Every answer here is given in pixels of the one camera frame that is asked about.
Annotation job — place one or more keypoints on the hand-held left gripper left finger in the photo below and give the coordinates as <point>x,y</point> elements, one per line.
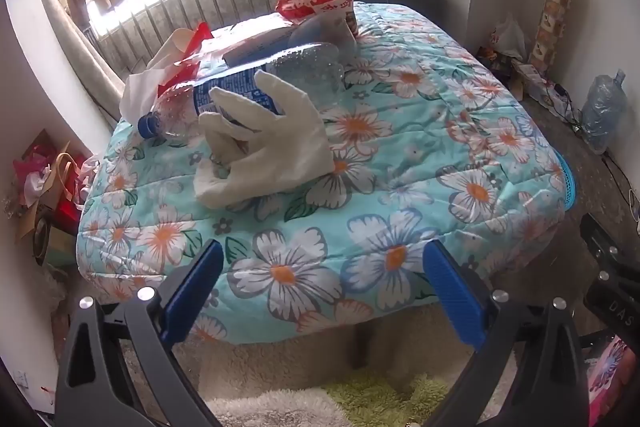
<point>192,292</point>

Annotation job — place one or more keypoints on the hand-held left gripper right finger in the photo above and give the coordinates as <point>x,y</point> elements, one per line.
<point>452,292</point>

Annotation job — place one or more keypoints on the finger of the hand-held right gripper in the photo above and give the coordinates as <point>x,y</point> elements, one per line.
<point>607,252</point>

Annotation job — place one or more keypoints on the blue plastic basket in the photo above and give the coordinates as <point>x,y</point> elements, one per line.
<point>567,182</point>

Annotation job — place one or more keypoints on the white cloth glove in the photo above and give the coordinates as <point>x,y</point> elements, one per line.
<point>290,147</point>

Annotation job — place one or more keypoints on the clear plastic bag red print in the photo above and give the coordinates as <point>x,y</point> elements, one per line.
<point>197,37</point>

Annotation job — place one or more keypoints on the clear plastic bottle blue label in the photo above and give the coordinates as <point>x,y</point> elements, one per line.
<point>310,62</point>

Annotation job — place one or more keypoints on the dark table leg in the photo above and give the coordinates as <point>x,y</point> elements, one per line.
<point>361,349</point>

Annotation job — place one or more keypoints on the green fluffy rug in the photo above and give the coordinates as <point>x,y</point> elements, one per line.
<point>390,399</point>

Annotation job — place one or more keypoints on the plastic wrapped water jug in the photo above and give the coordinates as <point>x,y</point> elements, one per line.
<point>602,112</point>

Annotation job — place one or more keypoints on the turquoise floral blanket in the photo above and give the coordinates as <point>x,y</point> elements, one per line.
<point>400,157</point>

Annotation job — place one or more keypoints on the red gift bag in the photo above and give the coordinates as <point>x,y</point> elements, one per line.
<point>70,207</point>

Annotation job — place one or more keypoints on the tape roll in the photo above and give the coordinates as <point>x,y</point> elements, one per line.
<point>41,239</point>

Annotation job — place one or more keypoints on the long patterned flat box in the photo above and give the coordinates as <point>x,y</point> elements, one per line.
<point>535,82</point>

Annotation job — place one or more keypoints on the white crumpled tissue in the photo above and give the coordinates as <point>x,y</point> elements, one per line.
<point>137,94</point>

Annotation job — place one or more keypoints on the pink crumpled wrapping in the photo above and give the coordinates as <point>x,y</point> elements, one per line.
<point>30,167</point>

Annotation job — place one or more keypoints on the black snack bag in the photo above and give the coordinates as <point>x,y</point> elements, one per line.
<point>492,59</point>

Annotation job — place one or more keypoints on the white plastic bag red print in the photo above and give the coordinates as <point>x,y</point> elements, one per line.
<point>510,37</point>

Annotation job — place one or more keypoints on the tall patterned box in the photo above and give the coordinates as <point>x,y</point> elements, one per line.
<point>550,17</point>

